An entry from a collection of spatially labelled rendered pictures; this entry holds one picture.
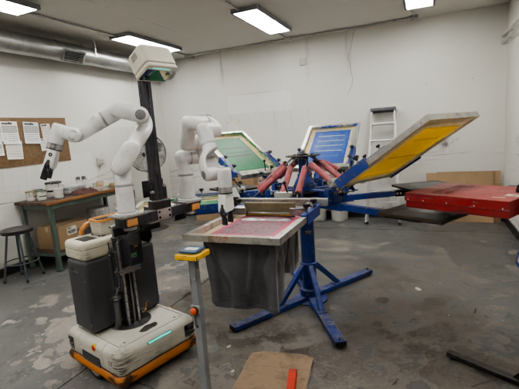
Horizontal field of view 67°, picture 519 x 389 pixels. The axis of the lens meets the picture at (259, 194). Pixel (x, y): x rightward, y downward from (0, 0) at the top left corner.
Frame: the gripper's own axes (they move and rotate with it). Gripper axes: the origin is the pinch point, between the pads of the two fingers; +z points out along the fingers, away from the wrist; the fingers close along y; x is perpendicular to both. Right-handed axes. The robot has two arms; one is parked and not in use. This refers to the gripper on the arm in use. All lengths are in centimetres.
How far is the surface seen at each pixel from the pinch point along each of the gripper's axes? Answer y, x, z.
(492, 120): -472, 181, -36
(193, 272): 21.6, -10.3, 21.9
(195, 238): 2.3, -20.3, 10.2
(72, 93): -257, -382, -114
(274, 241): 2.1, 27.0, 9.7
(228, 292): -7.8, -7.9, 45.2
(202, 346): 22, -9, 63
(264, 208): -56, -2, 5
